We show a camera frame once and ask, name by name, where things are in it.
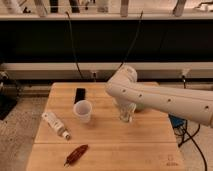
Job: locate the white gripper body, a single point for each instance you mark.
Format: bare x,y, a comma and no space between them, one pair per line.
126,109

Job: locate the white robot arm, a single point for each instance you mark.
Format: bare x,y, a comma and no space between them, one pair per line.
193,105

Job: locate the white ceramic cup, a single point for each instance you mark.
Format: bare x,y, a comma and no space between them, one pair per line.
83,109

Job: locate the green bowl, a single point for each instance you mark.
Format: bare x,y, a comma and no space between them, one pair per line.
140,107

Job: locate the black rectangular block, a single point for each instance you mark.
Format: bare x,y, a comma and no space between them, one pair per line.
80,94

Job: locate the wooden table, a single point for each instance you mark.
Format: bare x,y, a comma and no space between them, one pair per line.
145,144

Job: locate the blue object on floor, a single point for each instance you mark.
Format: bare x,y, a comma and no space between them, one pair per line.
176,122

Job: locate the white tube bottle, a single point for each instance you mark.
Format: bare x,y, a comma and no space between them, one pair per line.
56,124

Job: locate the dark machine at left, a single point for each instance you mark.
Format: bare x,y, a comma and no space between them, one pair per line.
9,93

